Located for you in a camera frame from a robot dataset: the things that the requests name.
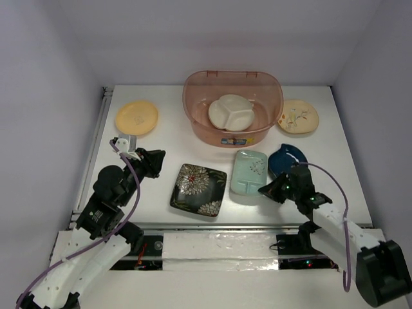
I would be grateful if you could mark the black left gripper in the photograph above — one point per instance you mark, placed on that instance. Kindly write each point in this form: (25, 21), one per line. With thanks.
(152, 161)

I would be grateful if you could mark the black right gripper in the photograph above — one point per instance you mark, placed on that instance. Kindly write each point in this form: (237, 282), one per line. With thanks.
(271, 189)

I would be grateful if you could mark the dark blue leaf plate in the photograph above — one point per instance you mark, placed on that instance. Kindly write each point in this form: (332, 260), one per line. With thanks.
(283, 159)

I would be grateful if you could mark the light green rectangular plate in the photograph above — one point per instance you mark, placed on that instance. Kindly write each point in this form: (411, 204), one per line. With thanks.
(249, 173)

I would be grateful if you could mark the yellow round plastic plate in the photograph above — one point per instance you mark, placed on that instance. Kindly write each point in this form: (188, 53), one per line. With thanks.
(137, 118)

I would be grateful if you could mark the cream bird pattern plate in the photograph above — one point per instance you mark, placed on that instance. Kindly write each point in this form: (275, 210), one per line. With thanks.
(298, 117)

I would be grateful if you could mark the white divided round plate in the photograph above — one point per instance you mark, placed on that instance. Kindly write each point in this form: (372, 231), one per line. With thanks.
(231, 113)

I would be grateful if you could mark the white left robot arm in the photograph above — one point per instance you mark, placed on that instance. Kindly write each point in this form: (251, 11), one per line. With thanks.
(102, 235)

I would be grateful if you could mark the pink translucent plastic bin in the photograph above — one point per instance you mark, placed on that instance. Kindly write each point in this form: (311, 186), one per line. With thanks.
(261, 89)

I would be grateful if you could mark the black floral square plate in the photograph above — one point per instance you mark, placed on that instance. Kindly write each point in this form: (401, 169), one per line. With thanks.
(199, 190)

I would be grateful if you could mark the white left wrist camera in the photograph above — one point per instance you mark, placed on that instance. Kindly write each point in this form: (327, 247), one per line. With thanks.
(126, 145)

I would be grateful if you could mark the aluminium rail frame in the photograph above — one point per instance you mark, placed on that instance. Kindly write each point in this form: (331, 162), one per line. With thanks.
(333, 170)

